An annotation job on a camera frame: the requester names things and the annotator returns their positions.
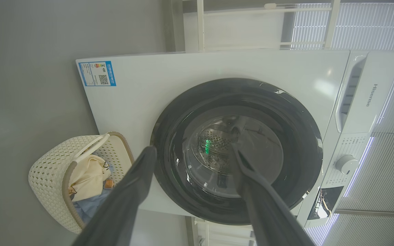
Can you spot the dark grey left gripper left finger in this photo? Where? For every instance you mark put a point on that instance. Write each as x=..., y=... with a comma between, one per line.
x=121, y=212

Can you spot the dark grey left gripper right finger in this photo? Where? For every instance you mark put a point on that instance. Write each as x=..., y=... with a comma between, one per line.
x=268, y=218

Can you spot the light blue printed garment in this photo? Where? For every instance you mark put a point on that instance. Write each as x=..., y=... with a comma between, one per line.
x=87, y=208

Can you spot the cream garment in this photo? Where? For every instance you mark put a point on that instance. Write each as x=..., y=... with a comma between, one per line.
x=87, y=177

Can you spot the glass washing machine door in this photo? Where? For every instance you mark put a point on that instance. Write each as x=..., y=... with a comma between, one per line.
x=286, y=112

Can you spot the white front-load washing machine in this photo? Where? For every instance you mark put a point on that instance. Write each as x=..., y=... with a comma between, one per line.
x=142, y=102

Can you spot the black display panel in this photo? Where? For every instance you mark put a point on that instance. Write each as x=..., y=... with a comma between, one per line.
x=327, y=201

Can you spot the cream perforated laundry basket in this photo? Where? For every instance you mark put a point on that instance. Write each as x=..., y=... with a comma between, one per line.
x=50, y=171

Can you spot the silver control knob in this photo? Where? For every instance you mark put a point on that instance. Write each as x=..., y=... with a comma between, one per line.
x=346, y=164

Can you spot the blue energy label sticker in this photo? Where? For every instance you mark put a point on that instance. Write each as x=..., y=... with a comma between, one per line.
x=96, y=73

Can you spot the white detergent drawer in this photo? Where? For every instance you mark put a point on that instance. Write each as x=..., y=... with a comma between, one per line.
x=368, y=102

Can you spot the white metal railing frame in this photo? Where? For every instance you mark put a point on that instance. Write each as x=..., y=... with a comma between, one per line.
x=200, y=27

